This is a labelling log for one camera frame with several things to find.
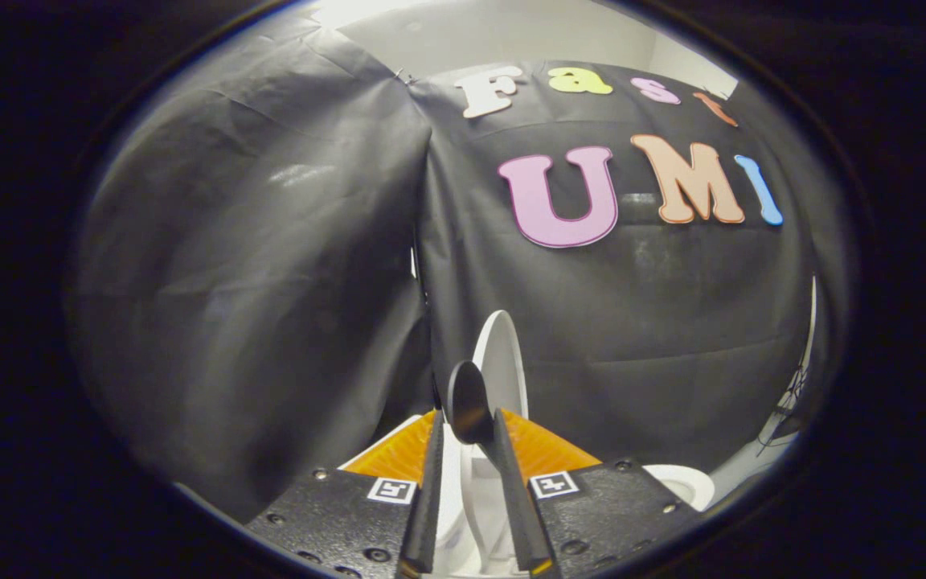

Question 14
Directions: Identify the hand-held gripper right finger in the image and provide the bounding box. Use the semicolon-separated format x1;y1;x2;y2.
493;408;702;578

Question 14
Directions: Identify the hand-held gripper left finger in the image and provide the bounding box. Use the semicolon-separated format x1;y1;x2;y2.
244;409;446;579

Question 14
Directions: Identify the white toilet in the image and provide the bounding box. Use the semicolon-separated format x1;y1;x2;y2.
338;414;716;577

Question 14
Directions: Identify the black backdrop cloth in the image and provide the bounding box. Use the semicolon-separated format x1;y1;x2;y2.
407;60;819;477

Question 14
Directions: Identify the white toilet lid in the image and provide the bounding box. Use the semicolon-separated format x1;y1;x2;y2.
439;310;530;577

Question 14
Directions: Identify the black tripod stand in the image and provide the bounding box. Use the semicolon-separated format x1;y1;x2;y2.
756;362;814;448

